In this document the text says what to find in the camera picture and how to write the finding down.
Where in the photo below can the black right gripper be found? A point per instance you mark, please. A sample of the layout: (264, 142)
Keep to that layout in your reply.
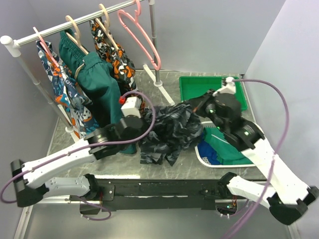
(198, 103)

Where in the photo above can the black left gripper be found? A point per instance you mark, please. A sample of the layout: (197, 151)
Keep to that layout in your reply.
(143, 132)

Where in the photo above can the dark grey patterned shorts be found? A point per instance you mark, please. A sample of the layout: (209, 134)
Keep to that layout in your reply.
(176, 129)

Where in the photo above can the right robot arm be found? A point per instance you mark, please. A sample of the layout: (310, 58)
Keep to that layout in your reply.
(287, 197)

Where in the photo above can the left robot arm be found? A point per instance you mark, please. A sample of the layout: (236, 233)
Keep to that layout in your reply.
(36, 180)

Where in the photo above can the dark teal shorts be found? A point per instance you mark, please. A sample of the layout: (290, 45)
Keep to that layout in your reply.
(96, 77)

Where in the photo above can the orange camouflage shorts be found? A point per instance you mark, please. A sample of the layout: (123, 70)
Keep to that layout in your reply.
(123, 69)

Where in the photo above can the blue orange patterned shorts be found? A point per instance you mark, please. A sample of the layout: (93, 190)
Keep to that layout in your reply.
(68, 94)

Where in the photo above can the beige wooden hanger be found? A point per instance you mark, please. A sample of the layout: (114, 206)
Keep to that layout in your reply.
(76, 37)
(105, 26)

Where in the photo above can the pink hanger on rack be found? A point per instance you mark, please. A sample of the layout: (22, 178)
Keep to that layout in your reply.
(46, 48)

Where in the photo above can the white perforated laundry basket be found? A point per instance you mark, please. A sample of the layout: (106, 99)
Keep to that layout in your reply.
(210, 124)

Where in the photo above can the green plastic tray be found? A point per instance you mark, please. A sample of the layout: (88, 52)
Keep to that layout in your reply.
(195, 86)

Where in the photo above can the blue garment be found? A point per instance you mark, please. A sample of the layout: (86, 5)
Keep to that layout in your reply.
(207, 153)

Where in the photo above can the green jersey garment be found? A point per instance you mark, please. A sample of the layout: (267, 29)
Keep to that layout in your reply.
(226, 153)

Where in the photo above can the white clothes rack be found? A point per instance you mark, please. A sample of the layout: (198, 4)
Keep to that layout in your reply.
(130, 9)

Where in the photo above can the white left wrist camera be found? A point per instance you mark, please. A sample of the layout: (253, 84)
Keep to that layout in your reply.
(131, 107)

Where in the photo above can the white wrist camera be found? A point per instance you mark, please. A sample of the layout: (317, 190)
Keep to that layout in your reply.
(228, 87)
(131, 107)

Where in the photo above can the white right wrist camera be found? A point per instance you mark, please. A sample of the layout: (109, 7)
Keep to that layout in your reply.
(228, 87)

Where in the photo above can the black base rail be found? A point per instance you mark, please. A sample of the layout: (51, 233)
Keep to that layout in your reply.
(140, 194)

